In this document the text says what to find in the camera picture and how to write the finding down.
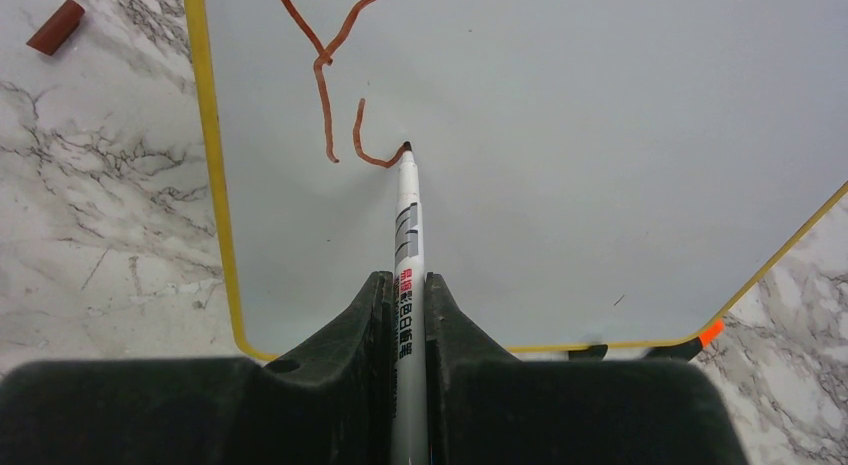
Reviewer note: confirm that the white brown whiteboard marker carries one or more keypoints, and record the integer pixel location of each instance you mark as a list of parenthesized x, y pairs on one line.
[(409, 427)]

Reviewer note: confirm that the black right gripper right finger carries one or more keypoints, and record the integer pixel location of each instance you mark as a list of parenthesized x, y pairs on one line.
[(489, 407)]

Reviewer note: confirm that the yellow framed whiteboard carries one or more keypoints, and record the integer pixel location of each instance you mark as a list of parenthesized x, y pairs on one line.
[(592, 171)]

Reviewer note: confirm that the black marker orange cap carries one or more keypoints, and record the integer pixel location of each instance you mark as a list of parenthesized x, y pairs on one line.
[(688, 350)]

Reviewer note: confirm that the brown marker cap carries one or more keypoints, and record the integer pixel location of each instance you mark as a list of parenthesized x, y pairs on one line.
[(57, 29)]

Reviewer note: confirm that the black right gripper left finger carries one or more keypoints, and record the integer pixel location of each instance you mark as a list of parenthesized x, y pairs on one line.
[(326, 401)]

